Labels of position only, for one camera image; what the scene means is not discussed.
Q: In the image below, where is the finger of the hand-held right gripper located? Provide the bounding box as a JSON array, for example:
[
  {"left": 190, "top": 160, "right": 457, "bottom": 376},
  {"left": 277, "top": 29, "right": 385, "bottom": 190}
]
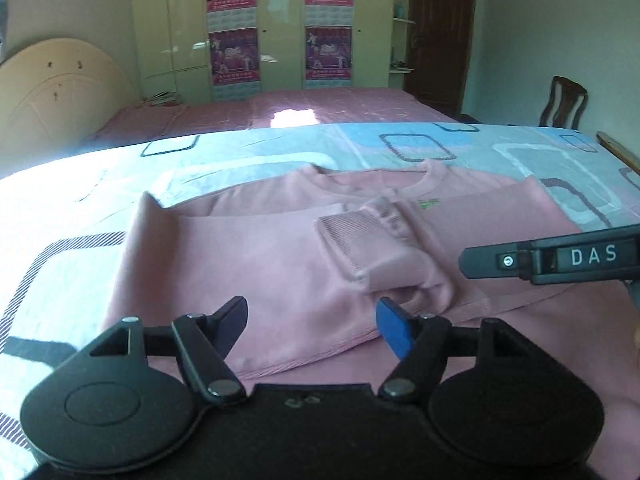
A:
[{"left": 458, "top": 241, "right": 535, "bottom": 281}]

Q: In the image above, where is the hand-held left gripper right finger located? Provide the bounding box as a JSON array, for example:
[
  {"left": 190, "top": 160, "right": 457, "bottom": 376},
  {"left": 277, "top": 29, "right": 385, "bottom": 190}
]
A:
[{"left": 375, "top": 297, "right": 539, "bottom": 402}]

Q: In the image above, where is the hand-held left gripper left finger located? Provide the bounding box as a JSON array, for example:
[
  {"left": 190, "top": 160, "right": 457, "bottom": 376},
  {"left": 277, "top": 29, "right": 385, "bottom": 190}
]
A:
[{"left": 90, "top": 296, "right": 249, "bottom": 406}]

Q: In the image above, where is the pink sweatshirt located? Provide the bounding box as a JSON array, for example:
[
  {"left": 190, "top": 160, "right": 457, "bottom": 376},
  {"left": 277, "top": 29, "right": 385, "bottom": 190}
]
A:
[{"left": 102, "top": 160, "right": 629, "bottom": 381}]

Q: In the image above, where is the wooden bed footboard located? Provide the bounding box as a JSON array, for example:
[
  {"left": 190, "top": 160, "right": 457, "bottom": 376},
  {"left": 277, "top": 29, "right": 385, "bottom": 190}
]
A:
[{"left": 597, "top": 131, "right": 640, "bottom": 175}]

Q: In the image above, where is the dark wooden chair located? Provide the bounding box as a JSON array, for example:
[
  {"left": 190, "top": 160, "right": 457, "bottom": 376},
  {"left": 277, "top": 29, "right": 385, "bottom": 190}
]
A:
[{"left": 537, "top": 75, "right": 589, "bottom": 130}]

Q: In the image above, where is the patterned bed sheet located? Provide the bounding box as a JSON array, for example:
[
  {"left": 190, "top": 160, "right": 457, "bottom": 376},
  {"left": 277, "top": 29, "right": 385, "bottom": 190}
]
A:
[{"left": 0, "top": 122, "right": 640, "bottom": 480}]

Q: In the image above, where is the pink checked bed sheet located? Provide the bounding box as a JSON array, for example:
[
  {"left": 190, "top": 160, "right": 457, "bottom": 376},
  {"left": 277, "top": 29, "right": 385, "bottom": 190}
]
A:
[{"left": 82, "top": 86, "right": 463, "bottom": 149}]

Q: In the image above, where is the stack of books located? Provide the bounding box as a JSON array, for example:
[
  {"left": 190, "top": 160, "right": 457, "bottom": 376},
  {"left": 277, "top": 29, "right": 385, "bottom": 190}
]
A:
[{"left": 142, "top": 90, "right": 179, "bottom": 107}]

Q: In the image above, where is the brown wooden door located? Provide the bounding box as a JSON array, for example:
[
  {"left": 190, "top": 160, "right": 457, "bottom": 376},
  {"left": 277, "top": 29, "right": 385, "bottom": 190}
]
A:
[{"left": 402, "top": 0, "right": 476, "bottom": 119}]

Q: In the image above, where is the cream wardrobe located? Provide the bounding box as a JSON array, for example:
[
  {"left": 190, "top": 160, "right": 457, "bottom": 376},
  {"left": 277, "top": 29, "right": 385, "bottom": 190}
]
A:
[{"left": 131, "top": 0, "right": 419, "bottom": 107}]

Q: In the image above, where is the cream wooden headboard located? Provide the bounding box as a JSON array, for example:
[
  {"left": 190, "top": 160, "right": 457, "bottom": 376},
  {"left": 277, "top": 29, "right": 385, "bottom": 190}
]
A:
[{"left": 0, "top": 37, "right": 137, "bottom": 170}]

